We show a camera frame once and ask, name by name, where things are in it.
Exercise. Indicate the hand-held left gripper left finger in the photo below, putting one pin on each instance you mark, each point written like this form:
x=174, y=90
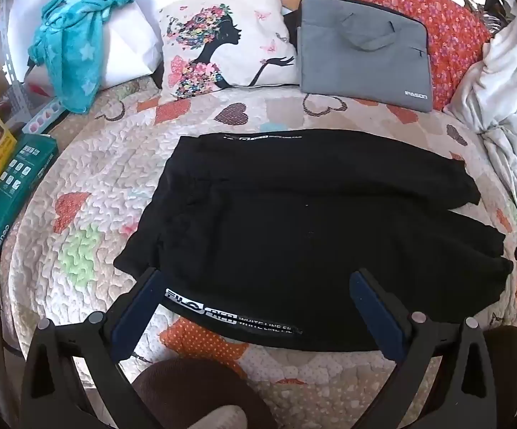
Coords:
x=137, y=310

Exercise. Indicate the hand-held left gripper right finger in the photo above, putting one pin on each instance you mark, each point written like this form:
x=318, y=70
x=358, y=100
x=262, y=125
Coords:
x=376, y=317

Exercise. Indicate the black pants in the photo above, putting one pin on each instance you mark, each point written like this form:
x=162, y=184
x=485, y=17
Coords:
x=285, y=232

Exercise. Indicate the person's left leg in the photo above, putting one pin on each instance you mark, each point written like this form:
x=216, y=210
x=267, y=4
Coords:
x=187, y=388

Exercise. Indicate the person's leg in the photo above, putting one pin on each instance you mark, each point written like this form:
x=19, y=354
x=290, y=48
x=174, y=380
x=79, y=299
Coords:
x=508, y=366
x=187, y=388

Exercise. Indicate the person's right leg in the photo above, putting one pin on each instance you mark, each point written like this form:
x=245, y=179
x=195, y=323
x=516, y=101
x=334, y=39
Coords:
x=508, y=366

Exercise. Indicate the heart patterned quilt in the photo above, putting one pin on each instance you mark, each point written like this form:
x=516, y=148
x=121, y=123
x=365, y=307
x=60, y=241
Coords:
x=106, y=178

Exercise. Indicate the white cloth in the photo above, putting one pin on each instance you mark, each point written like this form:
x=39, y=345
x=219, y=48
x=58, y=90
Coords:
x=227, y=418

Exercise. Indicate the white duvet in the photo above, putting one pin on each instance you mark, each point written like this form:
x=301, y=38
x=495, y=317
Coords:
x=508, y=98

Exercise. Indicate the green cardboard box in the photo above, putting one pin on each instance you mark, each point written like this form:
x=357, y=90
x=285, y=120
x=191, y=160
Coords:
x=12, y=196

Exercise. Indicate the white paint palette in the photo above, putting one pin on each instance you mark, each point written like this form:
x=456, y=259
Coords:
x=44, y=118

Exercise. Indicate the grey laptop bag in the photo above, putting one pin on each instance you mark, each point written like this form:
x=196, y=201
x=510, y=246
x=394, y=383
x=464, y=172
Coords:
x=352, y=67

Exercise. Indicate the printed white cushion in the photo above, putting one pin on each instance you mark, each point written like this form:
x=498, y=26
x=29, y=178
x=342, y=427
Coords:
x=240, y=67

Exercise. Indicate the teal star patterned cloth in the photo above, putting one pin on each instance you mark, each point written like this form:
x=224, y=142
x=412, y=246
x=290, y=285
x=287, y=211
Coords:
x=70, y=53

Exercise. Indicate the white pillow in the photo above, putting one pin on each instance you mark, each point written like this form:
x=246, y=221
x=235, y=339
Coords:
x=124, y=40

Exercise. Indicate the white metal rack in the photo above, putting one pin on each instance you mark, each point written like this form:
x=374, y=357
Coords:
x=12, y=53

